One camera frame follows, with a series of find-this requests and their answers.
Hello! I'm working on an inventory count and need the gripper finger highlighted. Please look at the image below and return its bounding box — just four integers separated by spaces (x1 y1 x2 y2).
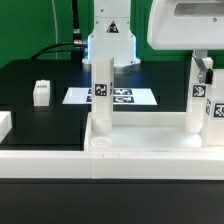
192 50 213 84

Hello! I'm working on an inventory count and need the white thin cable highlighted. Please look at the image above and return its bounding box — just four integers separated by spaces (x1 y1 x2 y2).
51 0 60 61

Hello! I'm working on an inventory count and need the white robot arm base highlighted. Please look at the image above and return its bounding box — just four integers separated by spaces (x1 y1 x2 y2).
82 0 140 67

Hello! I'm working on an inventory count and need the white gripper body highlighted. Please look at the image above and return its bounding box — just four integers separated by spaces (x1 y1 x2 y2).
147 0 224 50

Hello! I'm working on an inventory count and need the fiducial marker sheet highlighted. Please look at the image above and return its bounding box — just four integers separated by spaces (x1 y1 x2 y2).
63 87 157 106

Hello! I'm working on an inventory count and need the white front fence bar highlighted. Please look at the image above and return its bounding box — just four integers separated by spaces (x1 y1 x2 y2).
0 150 224 180

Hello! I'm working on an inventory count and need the white desk tabletop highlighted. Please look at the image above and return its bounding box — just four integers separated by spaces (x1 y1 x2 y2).
84 111 224 152

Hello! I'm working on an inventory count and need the white left fence block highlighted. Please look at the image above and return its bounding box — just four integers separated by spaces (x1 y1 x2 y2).
0 111 12 143

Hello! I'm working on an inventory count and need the black cable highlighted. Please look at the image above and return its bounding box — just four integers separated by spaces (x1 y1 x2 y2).
30 0 88 60

